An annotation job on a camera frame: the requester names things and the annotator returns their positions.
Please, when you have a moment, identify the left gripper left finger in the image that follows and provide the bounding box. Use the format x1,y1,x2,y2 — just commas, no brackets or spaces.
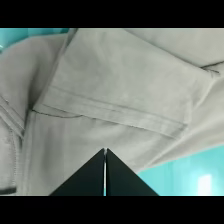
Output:
49,148,106,197

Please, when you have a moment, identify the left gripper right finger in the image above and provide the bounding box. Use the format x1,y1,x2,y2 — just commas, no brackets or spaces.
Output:
105,147,160,197

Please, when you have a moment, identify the grey T-shirt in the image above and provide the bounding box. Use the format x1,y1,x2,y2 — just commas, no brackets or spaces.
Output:
0,27,224,197

